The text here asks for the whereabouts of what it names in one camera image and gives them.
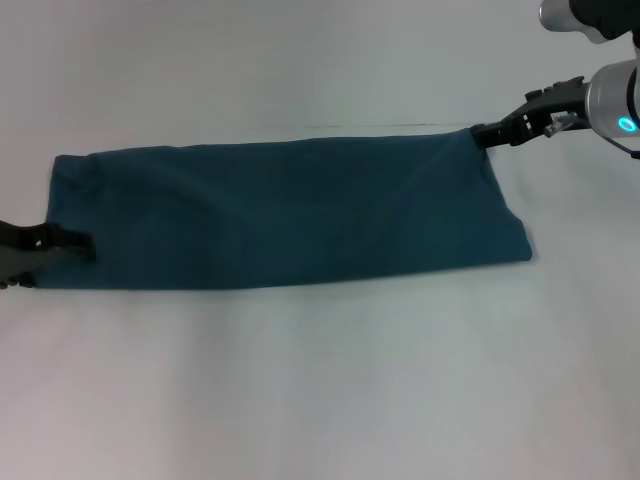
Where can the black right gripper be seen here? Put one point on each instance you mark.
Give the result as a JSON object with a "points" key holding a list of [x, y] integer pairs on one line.
{"points": [[550, 110]]}

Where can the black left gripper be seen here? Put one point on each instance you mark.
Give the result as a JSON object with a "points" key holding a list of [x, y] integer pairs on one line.
{"points": [[22, 252]]}

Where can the teal blue t-shirt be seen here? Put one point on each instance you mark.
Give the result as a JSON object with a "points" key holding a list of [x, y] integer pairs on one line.
{"points": [[300, 215]]}

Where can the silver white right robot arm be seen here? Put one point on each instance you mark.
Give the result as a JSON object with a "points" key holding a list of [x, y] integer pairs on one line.
{"points": [[617, 95]]}

